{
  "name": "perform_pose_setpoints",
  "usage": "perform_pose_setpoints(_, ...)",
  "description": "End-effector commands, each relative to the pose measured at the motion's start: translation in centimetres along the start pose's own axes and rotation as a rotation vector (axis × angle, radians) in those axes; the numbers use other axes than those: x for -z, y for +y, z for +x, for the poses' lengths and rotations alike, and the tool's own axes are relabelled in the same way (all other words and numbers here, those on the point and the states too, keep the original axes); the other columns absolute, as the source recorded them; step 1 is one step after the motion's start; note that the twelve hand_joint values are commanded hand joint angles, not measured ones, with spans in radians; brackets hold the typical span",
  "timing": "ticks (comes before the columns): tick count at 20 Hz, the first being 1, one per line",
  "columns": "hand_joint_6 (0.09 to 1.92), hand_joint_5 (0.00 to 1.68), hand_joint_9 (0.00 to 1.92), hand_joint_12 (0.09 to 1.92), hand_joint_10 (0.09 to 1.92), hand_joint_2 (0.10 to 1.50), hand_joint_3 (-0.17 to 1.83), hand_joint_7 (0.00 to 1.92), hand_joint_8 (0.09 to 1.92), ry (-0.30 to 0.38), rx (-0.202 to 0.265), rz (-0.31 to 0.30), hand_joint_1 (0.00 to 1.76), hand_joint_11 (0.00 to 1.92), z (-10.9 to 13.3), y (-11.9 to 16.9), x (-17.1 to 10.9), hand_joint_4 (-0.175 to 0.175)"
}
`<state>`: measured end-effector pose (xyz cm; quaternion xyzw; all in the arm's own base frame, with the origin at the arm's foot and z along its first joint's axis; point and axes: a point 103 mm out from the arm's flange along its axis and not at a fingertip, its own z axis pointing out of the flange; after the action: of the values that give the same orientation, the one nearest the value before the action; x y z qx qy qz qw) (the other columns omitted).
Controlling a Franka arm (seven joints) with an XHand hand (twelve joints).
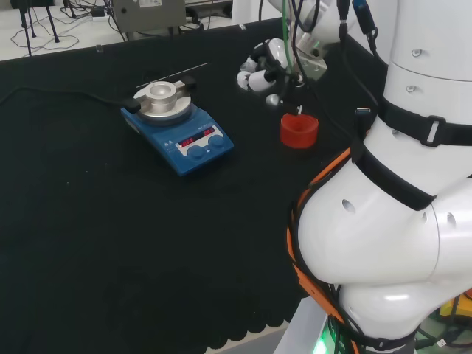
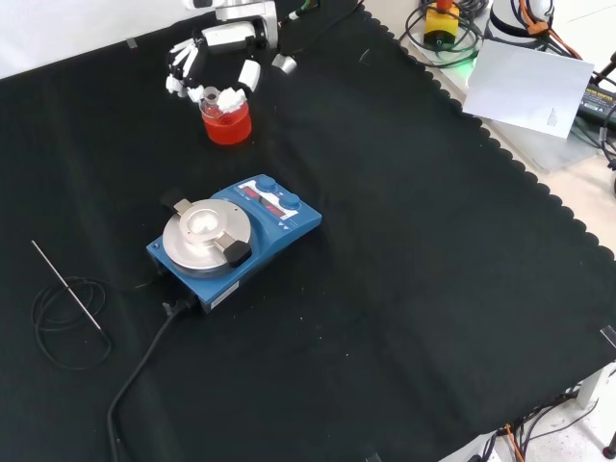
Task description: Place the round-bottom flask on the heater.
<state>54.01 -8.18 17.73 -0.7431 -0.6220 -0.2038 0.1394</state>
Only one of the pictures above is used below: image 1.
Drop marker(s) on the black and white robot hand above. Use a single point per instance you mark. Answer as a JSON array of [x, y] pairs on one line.
[[263, 79]]

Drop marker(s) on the blue-base heater with steel plate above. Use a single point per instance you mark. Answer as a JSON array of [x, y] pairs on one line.
[[191, 142]]

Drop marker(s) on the thin metal probe rod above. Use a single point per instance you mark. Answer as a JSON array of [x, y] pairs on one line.
[[184, 71]]

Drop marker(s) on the grey metal box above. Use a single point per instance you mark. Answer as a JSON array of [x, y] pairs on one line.
[[147, 14]]

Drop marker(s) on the black bench cloth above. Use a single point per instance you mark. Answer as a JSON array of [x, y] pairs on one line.
[[110, 228]]

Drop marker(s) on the dark tripod legs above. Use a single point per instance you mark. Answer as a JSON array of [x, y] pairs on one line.
[[49, 14]]

